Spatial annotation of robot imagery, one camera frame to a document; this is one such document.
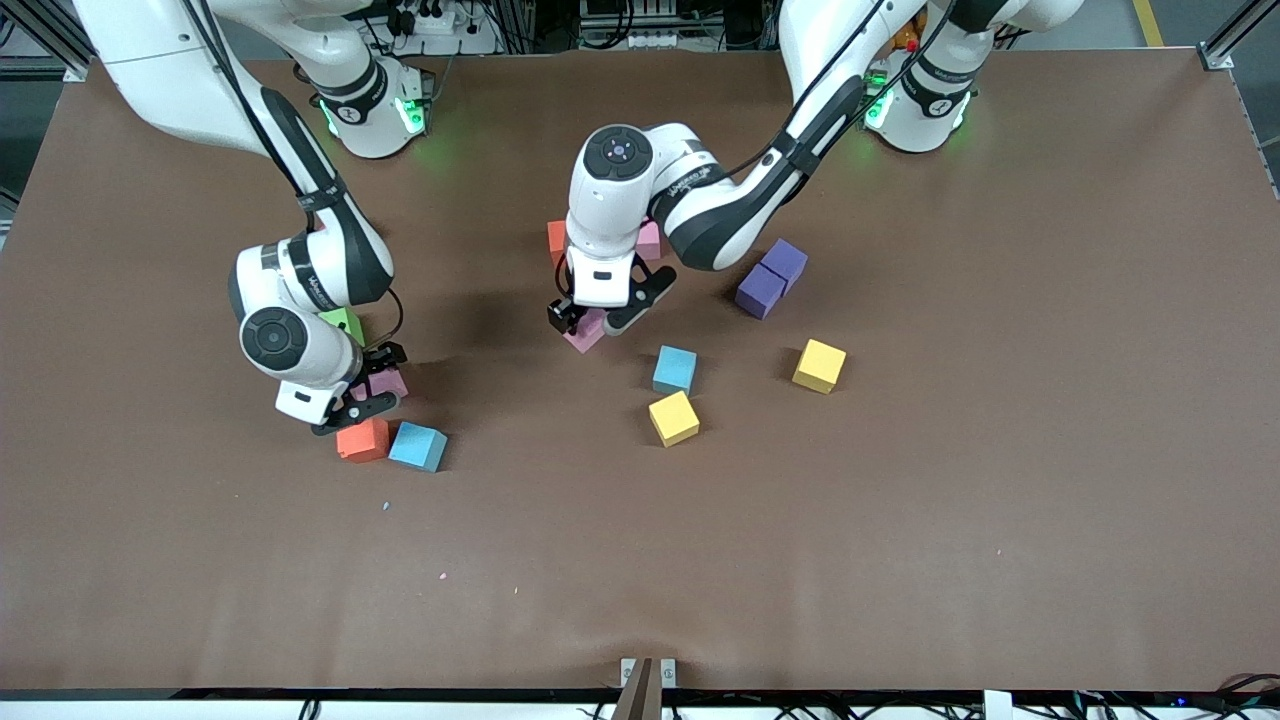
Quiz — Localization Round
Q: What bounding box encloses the blue foam cube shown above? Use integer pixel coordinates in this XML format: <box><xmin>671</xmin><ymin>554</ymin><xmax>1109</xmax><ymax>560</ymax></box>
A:
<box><xmin>653</xmin><ymin>345</ymin><xmax>699</xmax><ymax>397</ymax></box>
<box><xmin>388</xmin><ymin>420</ymin><xmax>449</xmax><ymax>473</ymax></box>

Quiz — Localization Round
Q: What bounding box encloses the green foam cube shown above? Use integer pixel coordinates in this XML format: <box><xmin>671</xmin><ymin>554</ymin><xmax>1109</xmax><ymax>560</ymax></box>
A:
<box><xmin>318</xmin><ymin>306</ymin><xmax>366</xmax><ymax>349</ymax></box>

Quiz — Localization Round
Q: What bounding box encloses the yellow foam cube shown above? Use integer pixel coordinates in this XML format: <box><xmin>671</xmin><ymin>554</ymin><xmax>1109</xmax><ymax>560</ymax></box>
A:
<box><xmin>792</xmin><ymin>338</ymin><xmax>848</xmax><ymax>395</ymax></box>
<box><xmin>648</xmin><ymin>390</ymin><xmax>701</xmax><ymax>448</ymax></box>

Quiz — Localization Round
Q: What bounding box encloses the purple foam cube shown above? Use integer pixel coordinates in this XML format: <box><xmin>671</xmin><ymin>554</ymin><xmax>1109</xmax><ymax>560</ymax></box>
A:
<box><xmin>760</xmin><ymin>238</ymin><xmax>809</xmax><ymax>294</ymax></box>
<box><xmin>735</xmin><ymin>263</ymin><xmax>788</xmax><ymax>321</ymax></box>

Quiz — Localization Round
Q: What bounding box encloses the large table mat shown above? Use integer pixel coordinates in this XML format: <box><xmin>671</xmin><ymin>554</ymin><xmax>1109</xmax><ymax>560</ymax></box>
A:
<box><xmin>0</xmin><ymin>50</ymin><xmax>1280</xmax><ymax>696</ymax></box>

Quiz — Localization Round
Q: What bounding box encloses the brown wedge bar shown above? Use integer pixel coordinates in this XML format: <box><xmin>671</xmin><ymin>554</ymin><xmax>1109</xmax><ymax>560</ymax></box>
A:
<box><xmin>611</xmin><ymin>657</ymin><xmax>666</xmax><ymax>720</ymax></box>

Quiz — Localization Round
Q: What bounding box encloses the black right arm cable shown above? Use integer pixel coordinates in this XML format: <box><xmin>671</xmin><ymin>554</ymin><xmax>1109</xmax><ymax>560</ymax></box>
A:
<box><xmin>180</xmin><ymin>0</ymin><xmax>405</xmax><ymax>349</ymax></box>

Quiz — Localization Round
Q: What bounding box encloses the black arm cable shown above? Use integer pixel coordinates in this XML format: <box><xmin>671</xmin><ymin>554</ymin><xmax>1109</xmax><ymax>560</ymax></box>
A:
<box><xmin>180</xmin><ymin>0</ymin><xmax>405</xmax><ymax>349</ymax></box>
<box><xmin>725</xmin><ymin>0</ymin><xmax>986</xmax><ymax>186</ymax></box>

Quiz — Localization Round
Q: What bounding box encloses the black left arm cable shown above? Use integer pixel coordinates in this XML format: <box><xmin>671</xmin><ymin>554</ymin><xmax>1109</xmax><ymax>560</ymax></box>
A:
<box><xmin>725</xmin><ymin>0</ymin><xmax>986</xmax><ymax>186</ymax></box>

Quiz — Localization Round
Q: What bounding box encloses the metal clamp bracket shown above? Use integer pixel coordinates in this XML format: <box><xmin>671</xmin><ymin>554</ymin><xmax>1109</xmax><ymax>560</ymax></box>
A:
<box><xmin>620</xmin><ymin>657</ymin><xmax>678</xmax><ymax>691</ymax></box>

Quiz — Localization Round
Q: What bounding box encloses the aluminium frame post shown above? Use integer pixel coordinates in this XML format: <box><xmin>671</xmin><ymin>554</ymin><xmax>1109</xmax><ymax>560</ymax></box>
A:
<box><xmin>0</xmin><ymin>0</ymin><xmax>141</xmax><ymax>83</ymax></box>
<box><xmin>1198</xmin><ymin>0</ymin><xmax>1280</xmax><ymax>71</ymax></box>

